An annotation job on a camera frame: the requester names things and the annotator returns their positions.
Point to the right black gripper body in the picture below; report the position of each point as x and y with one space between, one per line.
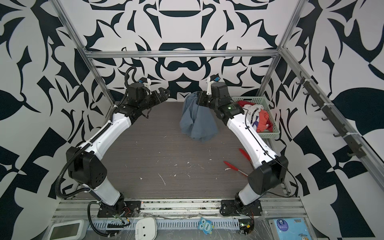
208 100

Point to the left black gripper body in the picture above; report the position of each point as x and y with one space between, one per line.
151 100

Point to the grey blue t shirt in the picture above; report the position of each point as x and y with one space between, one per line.
197 122

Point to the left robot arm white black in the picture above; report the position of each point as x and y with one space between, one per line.
84 163

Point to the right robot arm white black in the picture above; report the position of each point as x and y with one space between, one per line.
269 169

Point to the white t shirt in basket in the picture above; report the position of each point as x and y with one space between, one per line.
257 117

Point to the green plastic basket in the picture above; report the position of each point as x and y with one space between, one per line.
273 132

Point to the red t shirt in basket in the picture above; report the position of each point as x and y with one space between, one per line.
242 105

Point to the red pen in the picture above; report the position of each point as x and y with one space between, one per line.
234 168

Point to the blue owl toy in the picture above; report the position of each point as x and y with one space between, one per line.
206 226

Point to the white box device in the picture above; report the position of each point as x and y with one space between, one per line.
146 229

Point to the blue labelled box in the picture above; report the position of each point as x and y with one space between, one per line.
290 229

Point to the white tablet screen device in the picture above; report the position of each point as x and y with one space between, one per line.
71 230

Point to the horizontal aluminium frame bar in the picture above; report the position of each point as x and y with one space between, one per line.
180 54

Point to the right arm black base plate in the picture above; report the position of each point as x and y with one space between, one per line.
229 208

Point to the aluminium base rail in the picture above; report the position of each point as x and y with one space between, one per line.
181 208

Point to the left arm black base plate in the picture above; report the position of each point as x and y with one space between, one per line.
124 209

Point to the black wall hook rack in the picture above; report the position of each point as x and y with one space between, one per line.
334 116

